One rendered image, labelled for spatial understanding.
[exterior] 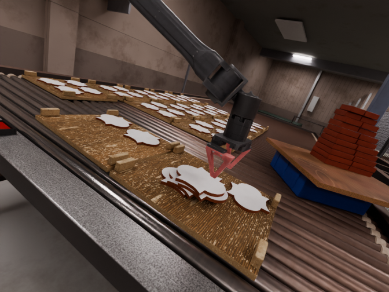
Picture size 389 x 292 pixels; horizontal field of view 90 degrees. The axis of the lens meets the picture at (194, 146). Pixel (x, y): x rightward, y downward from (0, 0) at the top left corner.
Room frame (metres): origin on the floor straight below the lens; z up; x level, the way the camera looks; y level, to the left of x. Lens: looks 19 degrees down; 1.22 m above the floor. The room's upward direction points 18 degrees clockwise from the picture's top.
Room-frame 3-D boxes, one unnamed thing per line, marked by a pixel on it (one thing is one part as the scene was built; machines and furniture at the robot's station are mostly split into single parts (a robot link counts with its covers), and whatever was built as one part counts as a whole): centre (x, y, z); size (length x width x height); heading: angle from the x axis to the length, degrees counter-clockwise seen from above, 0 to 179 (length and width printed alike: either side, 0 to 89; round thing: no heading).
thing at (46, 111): (0.66, 0.55, 0.95); 0.06 x 0.02 x 0.03; 154
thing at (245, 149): (0.50, -0.10, 1.07); 0.07 x 0.07 x 0.09; 62
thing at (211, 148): (0.43, -0.07, 1.07); 0.07 x 0.07 x 0.09; 62
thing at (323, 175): (0.86, -0.64, 1.03); 0.50 x 0.50 x 0.02; 5
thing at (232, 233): (0.51, -0.07, 0.93); 0.41 x 0.35 x 0.02; 65
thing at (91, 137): (0.70, 0.31, 0.93); 0.41 x 0.35 x 0.02; 64
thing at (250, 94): (0.47, -0.09, 1.20); 0.07 x 0.06 x 0.07; 171
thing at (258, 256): (0.31, -0.19, 0.95); 0.06 x 0.02 x 0.03; 155
